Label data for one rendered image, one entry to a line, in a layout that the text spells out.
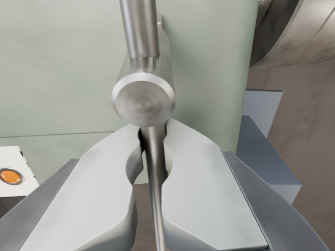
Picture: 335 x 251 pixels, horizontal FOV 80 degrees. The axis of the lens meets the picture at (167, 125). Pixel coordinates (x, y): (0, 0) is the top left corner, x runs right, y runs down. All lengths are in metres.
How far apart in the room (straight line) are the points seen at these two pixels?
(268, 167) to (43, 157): 0.50
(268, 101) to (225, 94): 0.64
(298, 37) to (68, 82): 0.24
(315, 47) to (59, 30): 0.26
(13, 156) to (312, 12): 0.34
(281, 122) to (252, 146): 1.27
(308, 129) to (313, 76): 0.47
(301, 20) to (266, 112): 0.63
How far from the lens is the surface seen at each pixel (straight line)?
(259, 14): 0.30
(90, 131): 0.22
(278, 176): 0.58
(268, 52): 0.28
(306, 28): 0.26
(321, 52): 0.32
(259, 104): 0.83
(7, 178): 0.31
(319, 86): 1.91
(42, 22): 0.20
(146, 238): 2.86
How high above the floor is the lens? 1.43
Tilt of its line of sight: 59 degrees down
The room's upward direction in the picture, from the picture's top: 179 degrees clockwise
